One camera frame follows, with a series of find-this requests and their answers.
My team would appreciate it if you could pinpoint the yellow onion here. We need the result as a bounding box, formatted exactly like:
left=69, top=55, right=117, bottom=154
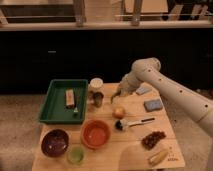
left=113, top=106, right=126, bottom=119

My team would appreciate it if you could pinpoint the green plastic tray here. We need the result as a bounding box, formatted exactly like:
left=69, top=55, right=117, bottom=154
left=39, top=79, right=88, bottom=124

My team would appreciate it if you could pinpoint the blue sponge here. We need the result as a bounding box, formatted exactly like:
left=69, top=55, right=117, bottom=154
left=144, top=99, right=163, bottom=112

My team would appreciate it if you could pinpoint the wooden block in tray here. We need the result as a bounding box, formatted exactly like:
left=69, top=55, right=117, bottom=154
left=65, top=89, right=75, bottom=108

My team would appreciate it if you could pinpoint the small green cup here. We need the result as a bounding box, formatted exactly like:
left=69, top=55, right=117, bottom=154
left=67, top=146, right=84, bottom=164

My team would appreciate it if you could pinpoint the small green item in tray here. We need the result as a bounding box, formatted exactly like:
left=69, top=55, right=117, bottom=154
left=73, top=107, right=79, bottom=114

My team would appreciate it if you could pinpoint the wooden cutting board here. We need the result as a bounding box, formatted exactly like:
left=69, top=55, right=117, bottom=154
left=119, top=141, right=185, bottom=171

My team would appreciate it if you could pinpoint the black white dish brush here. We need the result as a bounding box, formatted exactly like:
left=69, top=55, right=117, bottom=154
left=115, top=117, right=155, bottom=131

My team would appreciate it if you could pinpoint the metal cup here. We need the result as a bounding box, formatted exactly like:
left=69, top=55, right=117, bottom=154
left=93, top=92, right=104, bottom=107

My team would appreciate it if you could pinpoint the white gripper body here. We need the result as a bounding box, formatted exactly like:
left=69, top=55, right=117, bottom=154
left=117, top=76, right=133, bottom=96

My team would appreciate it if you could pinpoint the corn cob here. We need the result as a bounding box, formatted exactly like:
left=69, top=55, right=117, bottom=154
left=148, top=149, right=169, bottom=166

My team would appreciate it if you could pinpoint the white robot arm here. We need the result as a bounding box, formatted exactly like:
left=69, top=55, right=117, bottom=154
left=118, top=58, right=213, bottom=138

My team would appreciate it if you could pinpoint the orange bowl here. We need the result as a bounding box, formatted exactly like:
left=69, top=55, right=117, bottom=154
left=81, top=120, right=111, bottom=150

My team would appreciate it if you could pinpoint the grey cloth pad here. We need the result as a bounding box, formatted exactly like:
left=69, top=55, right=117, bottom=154
left=135, top=86, right=151, bottom=95

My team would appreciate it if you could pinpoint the dark purple bowl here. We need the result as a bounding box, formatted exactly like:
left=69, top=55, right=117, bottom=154
left=41, top=129, right=69, bottom=157

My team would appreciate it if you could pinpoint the glass jar white lid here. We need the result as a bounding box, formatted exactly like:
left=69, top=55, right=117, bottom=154
left=89, top=78, right=103, bottom=100

